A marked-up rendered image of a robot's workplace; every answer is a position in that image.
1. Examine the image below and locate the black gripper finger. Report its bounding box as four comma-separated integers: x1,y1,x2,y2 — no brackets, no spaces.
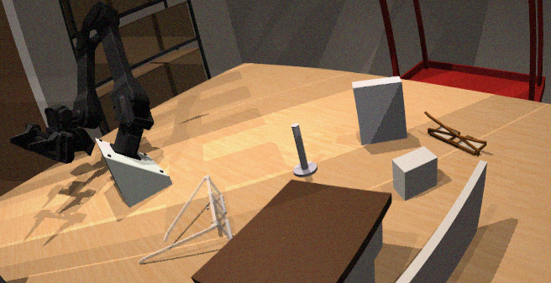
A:
10,124,34,150
28,132,62,162

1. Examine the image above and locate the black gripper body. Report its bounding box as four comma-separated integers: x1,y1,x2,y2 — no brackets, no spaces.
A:
25,123,76,164

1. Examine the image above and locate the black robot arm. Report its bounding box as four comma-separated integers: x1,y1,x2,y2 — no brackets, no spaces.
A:
45,2,155,160

